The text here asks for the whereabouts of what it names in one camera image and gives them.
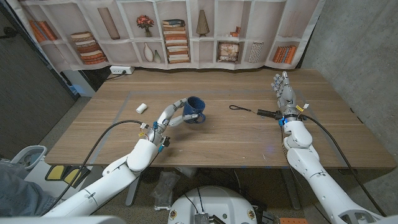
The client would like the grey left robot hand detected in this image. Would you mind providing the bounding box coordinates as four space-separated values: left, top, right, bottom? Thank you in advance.
145 96 200 146

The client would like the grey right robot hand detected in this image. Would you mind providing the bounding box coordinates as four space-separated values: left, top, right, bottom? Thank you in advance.
271 70 299 118

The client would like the dark blue ceramic cup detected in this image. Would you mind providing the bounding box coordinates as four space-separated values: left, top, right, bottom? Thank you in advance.
182 96 206 124

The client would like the clear plastic bag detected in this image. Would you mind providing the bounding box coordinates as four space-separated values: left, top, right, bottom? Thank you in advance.
151 170 181 211

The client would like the white power strip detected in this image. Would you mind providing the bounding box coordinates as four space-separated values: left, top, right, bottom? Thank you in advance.
109 65 136 75

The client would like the grey metal table leg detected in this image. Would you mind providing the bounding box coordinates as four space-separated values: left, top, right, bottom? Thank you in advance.
125 174 143 207
281 167 302 211

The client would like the printed bookshelf backdrop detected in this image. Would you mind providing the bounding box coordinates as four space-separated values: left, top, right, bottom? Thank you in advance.
6 0 326 73

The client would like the white cabinet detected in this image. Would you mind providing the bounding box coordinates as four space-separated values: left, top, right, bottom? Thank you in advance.
62 68 96 98

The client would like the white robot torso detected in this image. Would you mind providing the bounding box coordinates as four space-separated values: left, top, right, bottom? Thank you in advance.
167 185 258 224

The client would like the yellow black foot pedal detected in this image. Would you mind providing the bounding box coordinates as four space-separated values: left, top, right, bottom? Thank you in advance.
44 164 91 189

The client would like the orange box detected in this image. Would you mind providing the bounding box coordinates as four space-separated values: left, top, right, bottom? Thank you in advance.
279 217 308 224

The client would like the person in blue jeans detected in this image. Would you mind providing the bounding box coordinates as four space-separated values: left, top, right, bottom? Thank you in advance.
0 161 58 217

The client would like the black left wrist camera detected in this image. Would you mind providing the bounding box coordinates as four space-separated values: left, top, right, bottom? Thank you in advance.
157 136 171 153

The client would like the black torch with lanyard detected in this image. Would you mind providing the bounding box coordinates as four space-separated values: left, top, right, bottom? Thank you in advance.
229 105 282 121

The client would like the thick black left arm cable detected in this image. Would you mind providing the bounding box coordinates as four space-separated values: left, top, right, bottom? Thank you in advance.
40 119 144 218

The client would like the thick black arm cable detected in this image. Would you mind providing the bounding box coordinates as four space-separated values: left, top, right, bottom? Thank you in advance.
40 119 144 218
300 113 387 218

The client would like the black power strip cable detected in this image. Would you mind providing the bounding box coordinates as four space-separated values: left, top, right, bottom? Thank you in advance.
105 70 127 82

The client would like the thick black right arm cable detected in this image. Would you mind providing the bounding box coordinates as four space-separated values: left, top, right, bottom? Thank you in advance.
300 113 387 218

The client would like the thin black torso cable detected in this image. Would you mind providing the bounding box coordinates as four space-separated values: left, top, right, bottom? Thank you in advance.
183 192 199 215
197 187 205 215

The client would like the black door handle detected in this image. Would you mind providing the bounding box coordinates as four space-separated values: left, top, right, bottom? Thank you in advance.
0 26 18 40

